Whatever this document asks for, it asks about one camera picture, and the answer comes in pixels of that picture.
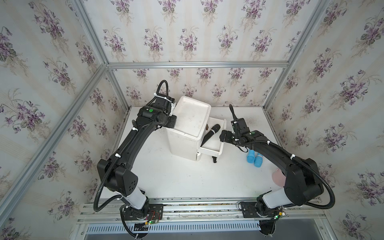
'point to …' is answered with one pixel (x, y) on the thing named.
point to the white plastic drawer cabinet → (192, 116)
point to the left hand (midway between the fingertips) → (170, 121)
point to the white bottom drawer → (199, 154)
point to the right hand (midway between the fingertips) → (229, 137)
